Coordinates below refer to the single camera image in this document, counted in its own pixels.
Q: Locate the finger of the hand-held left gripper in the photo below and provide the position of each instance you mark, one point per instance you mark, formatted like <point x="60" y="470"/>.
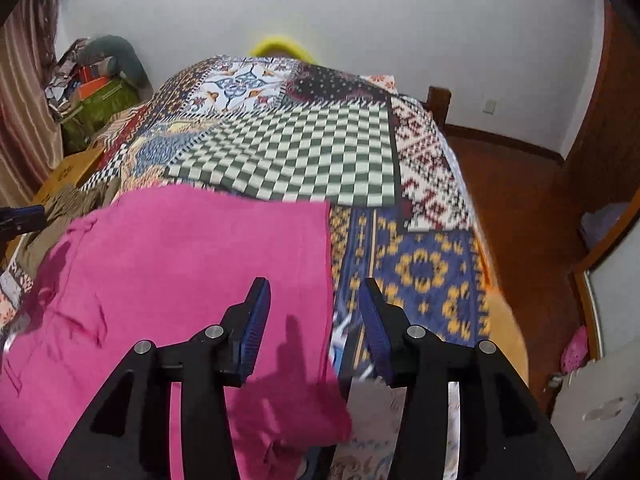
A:
<point x="22" y="215"/>

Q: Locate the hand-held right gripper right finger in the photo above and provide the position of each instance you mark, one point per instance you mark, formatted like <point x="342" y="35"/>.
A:
<point x="375" y="335"/>

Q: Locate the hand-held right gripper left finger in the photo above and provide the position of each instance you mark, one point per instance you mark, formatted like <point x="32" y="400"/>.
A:
<point x="255" y="330"/>

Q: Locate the pink pants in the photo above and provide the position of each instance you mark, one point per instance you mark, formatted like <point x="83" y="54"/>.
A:
<point x="175" y="260"/>

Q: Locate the olive cloth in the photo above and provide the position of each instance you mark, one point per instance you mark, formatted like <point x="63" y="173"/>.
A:
<point x="65" y="210"/>

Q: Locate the cardboard box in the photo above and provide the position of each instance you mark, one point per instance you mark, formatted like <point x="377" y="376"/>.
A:
<point x="70" y="170"/>

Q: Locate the striped brown curtain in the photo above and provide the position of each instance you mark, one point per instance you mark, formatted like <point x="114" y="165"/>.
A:
<point x="25" y="110"/>

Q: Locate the orange fleece blanket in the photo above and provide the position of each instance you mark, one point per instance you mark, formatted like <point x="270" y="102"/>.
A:
<point x="505" y="340"/>

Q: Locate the orange box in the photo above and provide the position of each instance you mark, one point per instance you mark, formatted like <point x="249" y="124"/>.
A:
<point x="92" y="87"/>

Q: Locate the patterned clothes pile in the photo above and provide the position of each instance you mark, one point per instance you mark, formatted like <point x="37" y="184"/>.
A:
<point x="65" y="75"/>

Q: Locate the grey cushion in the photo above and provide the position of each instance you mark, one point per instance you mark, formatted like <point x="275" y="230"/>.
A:
<point x="120" y="55"/>

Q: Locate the patchwork printed blanket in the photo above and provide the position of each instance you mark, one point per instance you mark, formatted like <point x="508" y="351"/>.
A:
<point x="300" y="145"/>

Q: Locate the pink perforated shoe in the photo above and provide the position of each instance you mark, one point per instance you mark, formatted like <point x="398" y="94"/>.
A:
<point x="575" y="350"/>

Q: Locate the white plastic object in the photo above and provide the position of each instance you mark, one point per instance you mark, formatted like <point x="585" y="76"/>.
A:
<point x="595" y="410"/>

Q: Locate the wooden framed mirror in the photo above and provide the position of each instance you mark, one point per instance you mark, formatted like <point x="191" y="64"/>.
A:
<point x="615" y="280"/>

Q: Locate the grey purple cloth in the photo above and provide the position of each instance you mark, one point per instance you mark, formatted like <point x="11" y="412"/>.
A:
<point x="600" y="225"/>

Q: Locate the yellow pillow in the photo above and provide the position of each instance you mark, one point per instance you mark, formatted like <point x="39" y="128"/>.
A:
<point x="280" y="47"/>

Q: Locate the wooden door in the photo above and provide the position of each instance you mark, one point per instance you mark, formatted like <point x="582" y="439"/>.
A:
<point x="600" y="110"/>

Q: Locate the wooden bed post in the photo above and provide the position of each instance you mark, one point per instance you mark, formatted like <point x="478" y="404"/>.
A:
<point x="439" y="105"/>

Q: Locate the wall socket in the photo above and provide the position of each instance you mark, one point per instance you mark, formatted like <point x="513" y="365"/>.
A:
<point x="489" y="107"/>

